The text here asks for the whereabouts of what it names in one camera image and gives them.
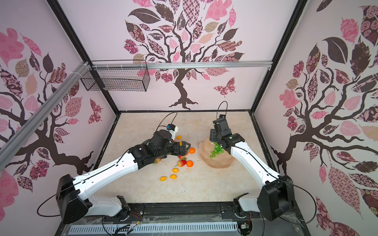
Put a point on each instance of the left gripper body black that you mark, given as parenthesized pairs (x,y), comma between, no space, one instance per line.
(175,151)

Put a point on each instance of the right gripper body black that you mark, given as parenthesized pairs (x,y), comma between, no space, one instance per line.
(215,138)

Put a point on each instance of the green grape bunch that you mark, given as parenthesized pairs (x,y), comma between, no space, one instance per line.
(217,150)

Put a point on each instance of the pink petal-shaped fruit bowl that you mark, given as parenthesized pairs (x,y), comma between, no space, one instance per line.
(222,161)

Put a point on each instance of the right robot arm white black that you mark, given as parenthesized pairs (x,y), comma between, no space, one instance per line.
(276,192)

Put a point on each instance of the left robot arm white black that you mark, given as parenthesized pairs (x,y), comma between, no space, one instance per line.
(75,195)

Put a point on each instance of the strawberry centre upper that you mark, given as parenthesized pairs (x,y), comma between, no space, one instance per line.
(182,157)

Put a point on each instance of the strawberry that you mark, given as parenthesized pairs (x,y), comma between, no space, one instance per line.
(182,157)
(181,163)

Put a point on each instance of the strawberry centre lower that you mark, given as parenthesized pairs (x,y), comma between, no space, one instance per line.
(181,163)

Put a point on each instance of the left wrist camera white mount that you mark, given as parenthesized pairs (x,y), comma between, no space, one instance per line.
(172,129)

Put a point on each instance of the black base frame rail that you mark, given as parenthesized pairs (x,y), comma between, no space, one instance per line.
(249,223)

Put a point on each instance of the aluminium rail back wall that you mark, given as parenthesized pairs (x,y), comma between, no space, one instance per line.
(200,65)

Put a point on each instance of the aluminium rail wall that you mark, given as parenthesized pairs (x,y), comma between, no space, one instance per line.
(200,65)
(10,149)

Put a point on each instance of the black wire basket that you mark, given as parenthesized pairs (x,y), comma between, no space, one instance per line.
(117,75)

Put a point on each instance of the white slotted cable duct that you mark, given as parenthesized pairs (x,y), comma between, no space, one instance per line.
(152,229)

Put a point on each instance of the aluminium rail left wall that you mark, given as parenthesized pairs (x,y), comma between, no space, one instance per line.
(10,149)

